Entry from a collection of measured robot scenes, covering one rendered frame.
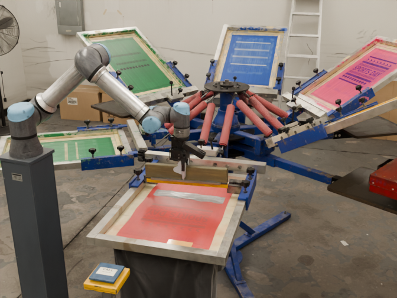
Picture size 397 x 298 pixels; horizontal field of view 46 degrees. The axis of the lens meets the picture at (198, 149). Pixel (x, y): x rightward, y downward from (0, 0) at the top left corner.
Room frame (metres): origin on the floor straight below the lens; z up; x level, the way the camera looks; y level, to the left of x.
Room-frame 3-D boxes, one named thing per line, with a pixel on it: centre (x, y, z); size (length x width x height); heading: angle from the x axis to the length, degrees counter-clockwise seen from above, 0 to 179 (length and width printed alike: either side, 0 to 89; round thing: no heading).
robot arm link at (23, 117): (2.06, 0.81, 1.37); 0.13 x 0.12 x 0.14; 170
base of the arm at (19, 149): (2.05, 0.81, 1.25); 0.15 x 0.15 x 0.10
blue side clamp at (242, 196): (2.13, -0.25, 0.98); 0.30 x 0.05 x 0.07; 166
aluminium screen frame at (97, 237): (1.96, 0.08, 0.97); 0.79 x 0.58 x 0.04; 166
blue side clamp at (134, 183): (2.26, 0.29, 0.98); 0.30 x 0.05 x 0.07; 166
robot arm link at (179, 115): (2.05, 0.08, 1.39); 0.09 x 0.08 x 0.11; 80
